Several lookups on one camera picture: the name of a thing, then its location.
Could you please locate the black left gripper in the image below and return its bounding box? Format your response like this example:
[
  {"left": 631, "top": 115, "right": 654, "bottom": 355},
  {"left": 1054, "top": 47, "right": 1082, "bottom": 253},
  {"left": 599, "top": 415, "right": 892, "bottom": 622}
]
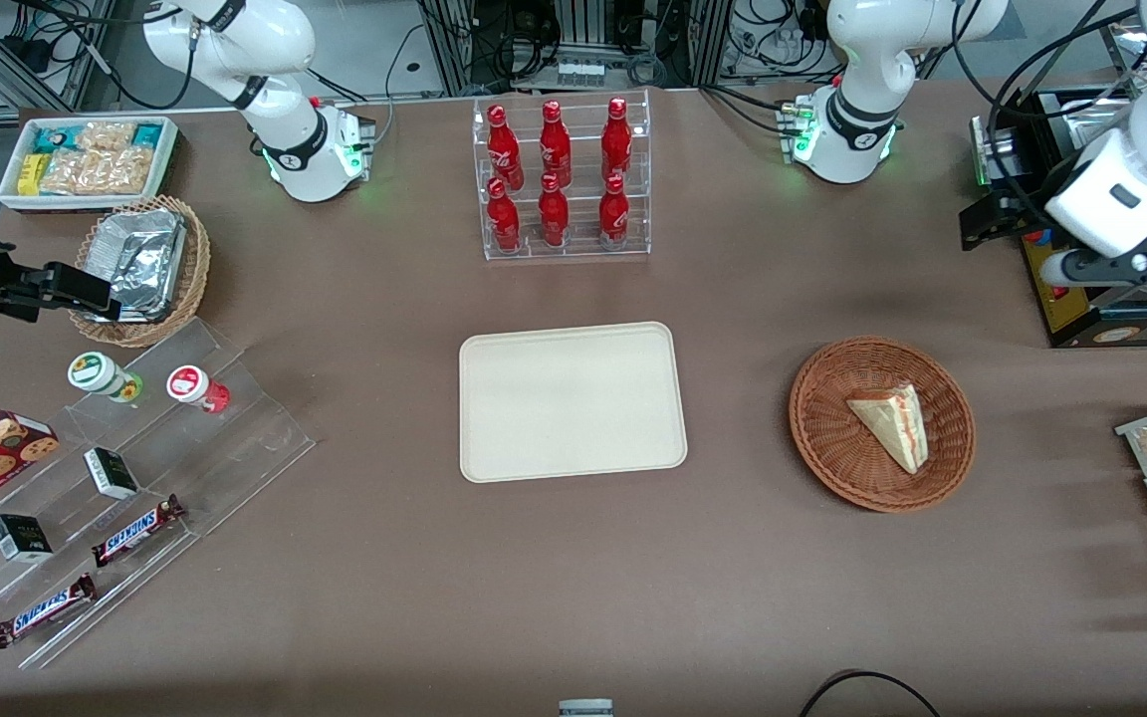
[{"left": 959, "top": 178, "right": 1058, "bottom": 251}]

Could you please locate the triangular sandwich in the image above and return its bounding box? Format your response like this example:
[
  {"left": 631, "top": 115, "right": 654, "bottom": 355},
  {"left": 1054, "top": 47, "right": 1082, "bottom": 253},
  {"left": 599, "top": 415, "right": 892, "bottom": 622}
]
[{"left": 846, "top": 382, "right": 931, "bottom": 476}]

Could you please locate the light wicker basket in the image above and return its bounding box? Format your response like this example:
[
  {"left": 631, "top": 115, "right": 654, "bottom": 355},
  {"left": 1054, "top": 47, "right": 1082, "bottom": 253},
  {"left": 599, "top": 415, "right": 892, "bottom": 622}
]
[{"left": 67, "top": 194, "right": 212, "bottom": 349}]

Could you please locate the brown wicker basket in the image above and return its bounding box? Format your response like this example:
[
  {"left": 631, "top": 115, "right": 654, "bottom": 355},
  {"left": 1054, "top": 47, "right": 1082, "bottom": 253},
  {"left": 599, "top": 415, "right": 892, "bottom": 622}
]
[{"left": 789, "top": 337, "right": 978, "bottom": 515}]

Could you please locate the beige plastic tray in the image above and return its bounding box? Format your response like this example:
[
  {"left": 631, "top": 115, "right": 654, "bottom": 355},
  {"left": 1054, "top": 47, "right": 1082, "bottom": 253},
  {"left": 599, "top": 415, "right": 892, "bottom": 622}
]
[{"left": 459, "top": 321, "right": 689, "bottom": 485}]

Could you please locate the aluminium foil container stack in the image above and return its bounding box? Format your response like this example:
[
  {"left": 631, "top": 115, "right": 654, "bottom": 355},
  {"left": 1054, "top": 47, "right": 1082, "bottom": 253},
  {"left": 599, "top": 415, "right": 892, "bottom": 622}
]
[{"left": 83, "top": 208, "right": 188, "bottom": 323}]

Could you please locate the green lidded cup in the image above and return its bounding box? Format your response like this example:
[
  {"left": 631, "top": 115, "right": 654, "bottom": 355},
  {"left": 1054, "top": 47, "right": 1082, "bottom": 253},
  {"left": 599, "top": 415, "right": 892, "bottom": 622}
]
[{"left": 67, "top": 351, "right": 145, "bottom": 405}]

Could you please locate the large clear cracker bag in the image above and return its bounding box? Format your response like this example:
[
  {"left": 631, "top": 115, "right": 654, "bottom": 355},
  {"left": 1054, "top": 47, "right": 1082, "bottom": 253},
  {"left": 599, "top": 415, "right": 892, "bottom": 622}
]
[{"left": 40, "top": 146, "right": 154, "bottom": 197}]

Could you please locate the black display rack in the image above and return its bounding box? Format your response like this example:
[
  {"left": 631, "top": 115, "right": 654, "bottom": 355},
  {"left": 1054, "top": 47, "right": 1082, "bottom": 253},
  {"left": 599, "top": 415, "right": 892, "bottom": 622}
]
[{"left": 960, "top": 85, "right": 1147, "bottom": 351}]

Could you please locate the small clear cracker bag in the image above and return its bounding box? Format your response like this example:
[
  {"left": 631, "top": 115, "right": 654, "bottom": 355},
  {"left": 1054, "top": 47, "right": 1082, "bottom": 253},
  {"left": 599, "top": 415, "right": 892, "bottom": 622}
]
[{"left": 75, "top": 120, "right": 137, "bottom": 152}]

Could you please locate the red lidded cup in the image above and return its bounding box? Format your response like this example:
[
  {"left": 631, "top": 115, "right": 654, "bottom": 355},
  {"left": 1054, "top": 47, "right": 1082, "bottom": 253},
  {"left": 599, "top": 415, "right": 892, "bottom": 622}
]
[{"left": 165, "top": 364, "right": 232, "bottom": 415}]

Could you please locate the white snack bin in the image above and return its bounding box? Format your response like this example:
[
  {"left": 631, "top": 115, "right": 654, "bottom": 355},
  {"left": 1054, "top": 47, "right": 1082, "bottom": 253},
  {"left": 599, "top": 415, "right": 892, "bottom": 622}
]
[{"left": 0, "top": 115, "right": 182, "bottom": 216}]

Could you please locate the small black box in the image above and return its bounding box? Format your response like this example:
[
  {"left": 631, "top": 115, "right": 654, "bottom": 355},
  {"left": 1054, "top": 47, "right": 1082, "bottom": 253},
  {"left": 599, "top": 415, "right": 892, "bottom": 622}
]
[
  {"left": 83, "top": 446, "right": 141, "bottom": 501},
  {"left": 0, "top": 513, "right": 55, "bottom": 565}
]

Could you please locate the clear acrylic stepped shelf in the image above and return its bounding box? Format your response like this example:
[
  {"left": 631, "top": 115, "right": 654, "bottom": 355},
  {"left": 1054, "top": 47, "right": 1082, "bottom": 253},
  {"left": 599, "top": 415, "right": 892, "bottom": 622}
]
[{"left": 0, "top": 317, "right": 317, "bottom": 671}]

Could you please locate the snickers bar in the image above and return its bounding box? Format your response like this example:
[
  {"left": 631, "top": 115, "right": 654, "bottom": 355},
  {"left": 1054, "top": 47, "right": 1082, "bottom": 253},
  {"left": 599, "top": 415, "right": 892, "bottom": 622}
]
[
  {"left": 91, "top": 494, "right": 187, "bottom": 570},
  {"left": 0, "top": 573, "right": 98, "bottom": 650}
]

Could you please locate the red cola bottle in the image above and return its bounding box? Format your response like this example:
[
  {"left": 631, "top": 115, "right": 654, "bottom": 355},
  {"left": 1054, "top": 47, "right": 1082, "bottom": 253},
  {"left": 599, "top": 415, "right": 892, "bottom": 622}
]
[
  {"left": 486, "top": 177, "right": 524, "bottom": 254},
  {"left": 539, "top": 100, "right": 574, "bottom": 186},
  {"left": 597, "top": 174, "right": 631, "bottom": 251},
  {"left": 600, "top": 97, "right": 634, "bottom": 182},
  {"left": 486, "top": 104, "right": 525, "bottom": 188},
  {"left": 537, "top": 173, "right": 572, "bottom": 249}
]

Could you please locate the clear acrylic bottle rack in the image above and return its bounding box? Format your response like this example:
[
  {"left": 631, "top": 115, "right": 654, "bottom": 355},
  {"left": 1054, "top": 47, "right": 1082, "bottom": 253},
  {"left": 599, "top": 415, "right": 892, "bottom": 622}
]
[{"left": 471, "top": 89, "right": 653, "bottom": 263}]

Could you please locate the black floor cable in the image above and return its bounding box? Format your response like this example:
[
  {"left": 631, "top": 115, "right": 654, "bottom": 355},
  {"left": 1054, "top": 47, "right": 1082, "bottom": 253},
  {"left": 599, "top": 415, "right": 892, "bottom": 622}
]
[{"left": 797, "top": 668, "right": 944, "bottom": 717}]

